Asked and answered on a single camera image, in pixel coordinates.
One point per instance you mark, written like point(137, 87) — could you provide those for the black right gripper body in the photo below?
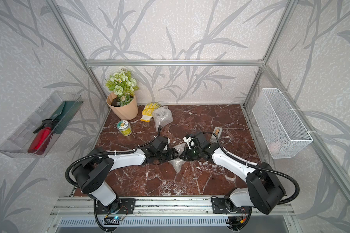
point(192, 154)

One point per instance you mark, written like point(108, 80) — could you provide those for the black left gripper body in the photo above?
point(165, 156)

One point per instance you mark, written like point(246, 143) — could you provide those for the clear bubble wrap sheet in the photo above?
point(177, 163)
point(162, 117)

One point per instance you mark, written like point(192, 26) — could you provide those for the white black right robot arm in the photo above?
point(266, 187)

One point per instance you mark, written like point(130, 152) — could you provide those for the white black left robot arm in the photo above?
point(90, 172)

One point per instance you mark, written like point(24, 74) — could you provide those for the grey tape dispenser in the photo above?
point(216, 134)

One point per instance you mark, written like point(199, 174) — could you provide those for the yellow white work glove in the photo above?
point(147, 112)

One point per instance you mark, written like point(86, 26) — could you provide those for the small green labelled tin can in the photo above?
point(124, 127)

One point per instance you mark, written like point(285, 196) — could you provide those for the beige flower pot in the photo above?
point(127, 112)

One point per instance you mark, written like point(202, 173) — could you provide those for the green white artificial flowers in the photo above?
point(123, 85)

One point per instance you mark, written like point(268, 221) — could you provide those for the red black spray bottle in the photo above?
point(43, 136)

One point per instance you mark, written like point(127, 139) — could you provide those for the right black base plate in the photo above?
point(224, 206)

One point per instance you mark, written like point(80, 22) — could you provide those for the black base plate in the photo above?
point(123, 206)
point(224, 206)

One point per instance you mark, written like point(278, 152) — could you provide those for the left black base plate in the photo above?
point(123, 206)

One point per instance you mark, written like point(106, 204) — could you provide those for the white wire mesh basket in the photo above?
point(283, 132)

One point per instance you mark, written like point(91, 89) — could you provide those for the aluminium mounting rail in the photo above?
point(142, 206)

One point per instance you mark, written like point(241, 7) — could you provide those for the clear plastic wall tray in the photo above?
point(18, 143)

